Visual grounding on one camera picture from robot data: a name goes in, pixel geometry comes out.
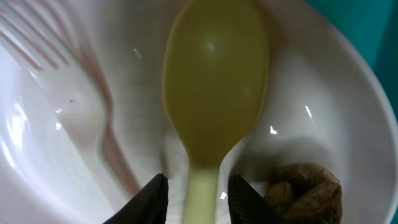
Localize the brown food scrap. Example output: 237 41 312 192
264 164 343 224

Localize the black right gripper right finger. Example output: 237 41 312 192
228 175 286 224

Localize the yellow plastic spoon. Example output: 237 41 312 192
162 0 269 223

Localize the pink round plate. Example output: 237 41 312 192
1 0 397 223

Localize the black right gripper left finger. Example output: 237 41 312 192
104 174 169 224

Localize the pink plastic fork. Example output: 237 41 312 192
1 0 140 211

